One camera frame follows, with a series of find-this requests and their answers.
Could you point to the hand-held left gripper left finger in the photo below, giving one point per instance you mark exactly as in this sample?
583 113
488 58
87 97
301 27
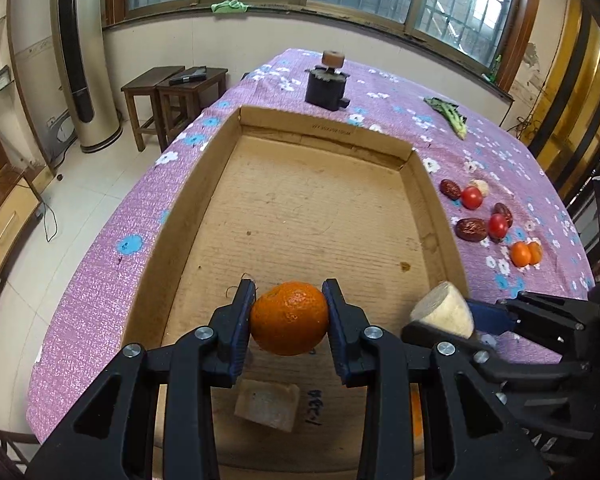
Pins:
241 330

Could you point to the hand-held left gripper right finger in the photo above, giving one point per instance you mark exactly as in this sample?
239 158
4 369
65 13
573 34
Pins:
336 330

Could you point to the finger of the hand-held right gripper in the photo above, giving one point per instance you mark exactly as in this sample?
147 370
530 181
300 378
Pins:
420 332
490 317

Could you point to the white yam chunk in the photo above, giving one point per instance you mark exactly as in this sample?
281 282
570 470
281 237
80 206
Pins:
445 312
267 405

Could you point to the small orange tangerine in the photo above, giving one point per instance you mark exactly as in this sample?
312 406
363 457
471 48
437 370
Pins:
520 254
536 252

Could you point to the red date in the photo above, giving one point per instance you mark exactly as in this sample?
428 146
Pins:
450 189
505 210
470 230

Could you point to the red tomato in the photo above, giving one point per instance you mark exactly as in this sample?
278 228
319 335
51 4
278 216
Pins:
498 226
471 198

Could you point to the shallow cardboard box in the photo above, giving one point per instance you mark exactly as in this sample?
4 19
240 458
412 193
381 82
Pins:
290 210

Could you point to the small white vegetable piece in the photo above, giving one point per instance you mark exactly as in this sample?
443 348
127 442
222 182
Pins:
481 186

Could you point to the purple floral tablecloth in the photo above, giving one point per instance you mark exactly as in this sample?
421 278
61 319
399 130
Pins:
105 280

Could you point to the green leafy vegetable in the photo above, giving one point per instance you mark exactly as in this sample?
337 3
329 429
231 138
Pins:
447 112

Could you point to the black motor device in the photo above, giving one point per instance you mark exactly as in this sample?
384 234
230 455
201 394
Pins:
322 90

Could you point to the green bottle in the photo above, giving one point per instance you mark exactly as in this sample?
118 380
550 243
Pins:
495 67

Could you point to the light wooden cabinet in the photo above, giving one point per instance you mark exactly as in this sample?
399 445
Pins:
5 230

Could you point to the black remote control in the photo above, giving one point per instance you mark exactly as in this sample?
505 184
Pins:
187 76

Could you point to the grey box appliance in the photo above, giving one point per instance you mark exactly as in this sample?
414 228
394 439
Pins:
62 135

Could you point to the brown roll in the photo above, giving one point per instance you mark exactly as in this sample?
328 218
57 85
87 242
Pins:
333 59

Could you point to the tower air conditioner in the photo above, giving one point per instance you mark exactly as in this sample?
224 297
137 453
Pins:
92 60

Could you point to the green cloth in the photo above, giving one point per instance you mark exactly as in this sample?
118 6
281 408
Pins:
229 6

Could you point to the yellow black door frame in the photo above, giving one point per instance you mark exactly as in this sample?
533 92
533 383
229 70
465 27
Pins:
565 85

